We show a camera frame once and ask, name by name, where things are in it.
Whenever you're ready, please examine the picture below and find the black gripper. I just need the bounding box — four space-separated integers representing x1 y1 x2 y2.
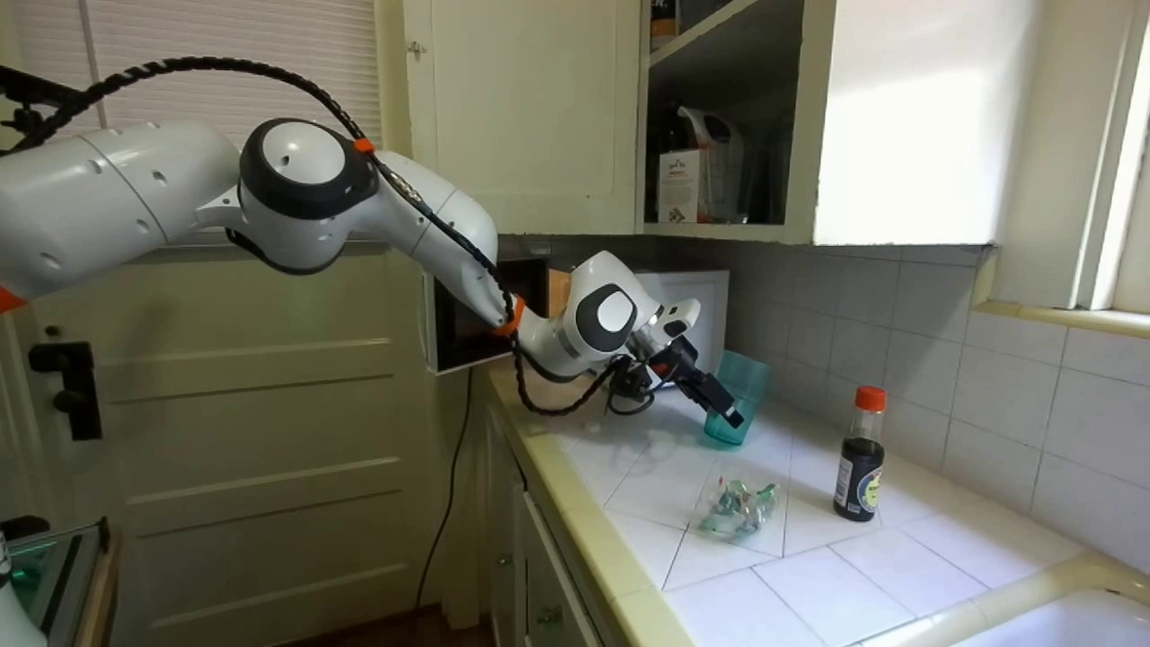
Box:
617 326 753 435

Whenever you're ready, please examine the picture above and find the teal drinking glass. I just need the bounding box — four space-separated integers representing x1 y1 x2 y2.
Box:
698 347 773 454

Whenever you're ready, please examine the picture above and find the cream cupboard door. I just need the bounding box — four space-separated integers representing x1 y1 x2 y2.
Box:
398 0 650 240

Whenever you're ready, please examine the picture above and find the white microwave oven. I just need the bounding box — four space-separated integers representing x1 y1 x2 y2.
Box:
543 261 735 379

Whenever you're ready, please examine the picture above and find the crumpled green wrapper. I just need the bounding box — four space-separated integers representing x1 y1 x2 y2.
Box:
689 476 785 548

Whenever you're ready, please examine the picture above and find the soy sauce bottle red cap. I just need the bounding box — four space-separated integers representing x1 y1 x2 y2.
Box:
829 380 895 526

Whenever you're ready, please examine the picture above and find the cream base cabinet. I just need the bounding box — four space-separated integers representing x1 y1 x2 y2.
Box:
474 393 631 647

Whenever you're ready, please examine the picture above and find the black-windowed microwave door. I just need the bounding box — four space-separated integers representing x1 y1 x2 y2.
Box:
428 252 534 380

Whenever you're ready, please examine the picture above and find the white sink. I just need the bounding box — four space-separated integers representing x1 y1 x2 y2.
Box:
950 582 1150 647

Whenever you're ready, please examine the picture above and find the cream panelled door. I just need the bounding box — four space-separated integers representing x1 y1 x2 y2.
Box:
0 236 451 647

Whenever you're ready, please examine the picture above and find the white door blind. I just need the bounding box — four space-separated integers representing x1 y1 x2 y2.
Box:
0 0 395 260

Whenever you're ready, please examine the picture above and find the black door latch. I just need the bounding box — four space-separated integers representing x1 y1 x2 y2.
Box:
26 337 108 447

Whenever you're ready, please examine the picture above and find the glass-topped stand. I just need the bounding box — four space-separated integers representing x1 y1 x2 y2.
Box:
0 513 126 647

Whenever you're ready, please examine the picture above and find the black microwave power cord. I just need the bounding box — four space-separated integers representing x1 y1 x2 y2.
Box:
411 370 474 618

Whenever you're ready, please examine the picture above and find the cream wall cupboard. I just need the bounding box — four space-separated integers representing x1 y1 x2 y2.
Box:
632 0 1049 252

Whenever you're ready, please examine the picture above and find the window frame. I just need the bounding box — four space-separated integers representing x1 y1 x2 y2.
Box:
1069 0 1150 321

